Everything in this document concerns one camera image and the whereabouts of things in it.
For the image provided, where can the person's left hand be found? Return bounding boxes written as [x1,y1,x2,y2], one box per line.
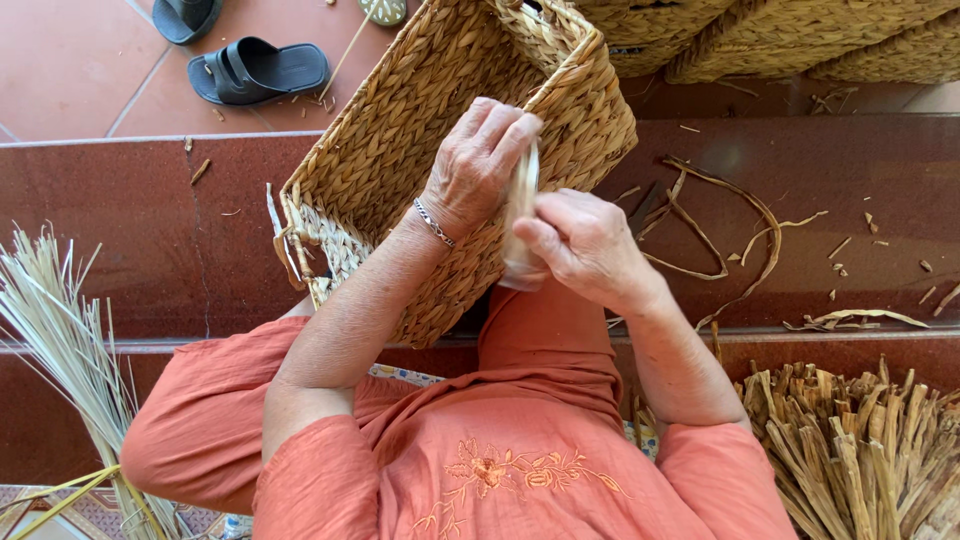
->
[411,96,546,246]

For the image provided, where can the person's right hand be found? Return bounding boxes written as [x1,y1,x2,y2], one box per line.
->
[512,187,672,317]

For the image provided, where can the pale fibre strand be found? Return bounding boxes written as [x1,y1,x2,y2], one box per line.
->
[498,138,553,294]

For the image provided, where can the dark metal blade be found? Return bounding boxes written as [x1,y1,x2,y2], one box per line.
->
[627,182,663,237]

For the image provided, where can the large woven straw basket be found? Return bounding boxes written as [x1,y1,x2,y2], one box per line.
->
[271,0,640,351]

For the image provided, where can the long curled brown fibre strand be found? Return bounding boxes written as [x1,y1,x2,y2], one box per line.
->
[637,154,785,333]

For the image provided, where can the thin pale stick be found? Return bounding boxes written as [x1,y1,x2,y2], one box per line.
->
[318,0,385,103]

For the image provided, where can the short curved fibre strand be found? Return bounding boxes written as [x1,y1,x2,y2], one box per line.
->
[741,210,831,268]

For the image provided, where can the pale perforated sandal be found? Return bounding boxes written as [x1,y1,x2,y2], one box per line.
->
[357,0,408,29]

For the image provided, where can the person's orange embroidered clothing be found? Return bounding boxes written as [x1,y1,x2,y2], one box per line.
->
[120,279,801,540]

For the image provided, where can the finished woven straw basket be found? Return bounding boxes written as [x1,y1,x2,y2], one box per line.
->
[573,0,740,79]
[807,9,960,85]
[663,0,960,85]

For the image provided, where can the black rubber sandal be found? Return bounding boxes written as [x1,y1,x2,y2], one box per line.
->
[186,36,331,107]
[152,0,224,46]

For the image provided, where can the pale flat fibre scrap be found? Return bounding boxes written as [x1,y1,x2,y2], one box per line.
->
[782,308,932,333]

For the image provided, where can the bundle of brown dried stalks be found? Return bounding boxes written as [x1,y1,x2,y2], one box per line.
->
[733,355,960,540]

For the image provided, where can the bundle of pale thin reeds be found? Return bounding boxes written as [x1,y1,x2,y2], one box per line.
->
[0,222,189,540]

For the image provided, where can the patterned floor mat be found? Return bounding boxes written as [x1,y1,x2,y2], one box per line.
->
[0,484,226,540]

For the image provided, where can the silver chain bracelet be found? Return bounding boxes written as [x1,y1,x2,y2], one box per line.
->
[412,197,458,249]

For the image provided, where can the yellow plastic strap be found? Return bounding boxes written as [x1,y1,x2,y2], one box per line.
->
[0,464,162,540]

